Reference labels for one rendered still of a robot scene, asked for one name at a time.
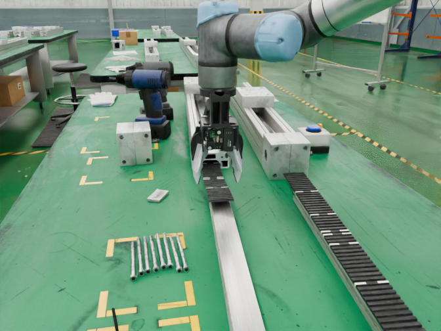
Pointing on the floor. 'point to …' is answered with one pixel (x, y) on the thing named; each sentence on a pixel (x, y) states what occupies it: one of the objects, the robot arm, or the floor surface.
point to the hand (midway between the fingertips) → (216, 176)
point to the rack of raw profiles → (413, 31)
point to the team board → (382, 18)
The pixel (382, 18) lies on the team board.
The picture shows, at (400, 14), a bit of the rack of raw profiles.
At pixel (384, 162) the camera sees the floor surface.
